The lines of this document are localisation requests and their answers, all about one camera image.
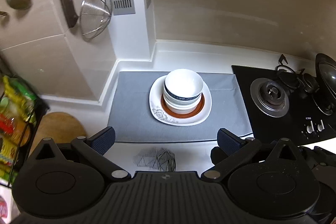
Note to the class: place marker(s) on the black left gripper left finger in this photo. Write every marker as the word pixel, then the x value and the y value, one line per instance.
pixel 92 150

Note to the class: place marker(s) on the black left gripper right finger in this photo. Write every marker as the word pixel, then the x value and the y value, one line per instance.
pixel 239 151

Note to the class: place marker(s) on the white bowl blue rim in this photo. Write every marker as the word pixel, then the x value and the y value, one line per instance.
pixel 179 100

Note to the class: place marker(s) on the wooden cutting board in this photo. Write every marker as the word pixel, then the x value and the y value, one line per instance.
pixel 59 126

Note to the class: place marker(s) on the grey table mat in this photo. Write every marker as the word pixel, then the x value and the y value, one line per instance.
pixel 133 121

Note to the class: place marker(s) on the brown round plate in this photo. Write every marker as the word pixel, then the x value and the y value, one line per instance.
pixel 196 110

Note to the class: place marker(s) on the black gas stove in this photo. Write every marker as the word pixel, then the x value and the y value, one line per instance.
pixel 284 103

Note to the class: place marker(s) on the black metal rack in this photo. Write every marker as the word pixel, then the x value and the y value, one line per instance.
pixel 17 135

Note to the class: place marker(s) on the white floral square plate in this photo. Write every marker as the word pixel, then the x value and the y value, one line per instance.
pixel 159 114

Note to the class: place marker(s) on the yellow green snack bag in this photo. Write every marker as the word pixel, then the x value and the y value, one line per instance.
pixel 22 98

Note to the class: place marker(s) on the black wok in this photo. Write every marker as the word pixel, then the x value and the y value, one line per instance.
pixel 325 72

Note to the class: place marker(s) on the metal mesh strainer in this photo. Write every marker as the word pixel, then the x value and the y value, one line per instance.
pixel 94 18

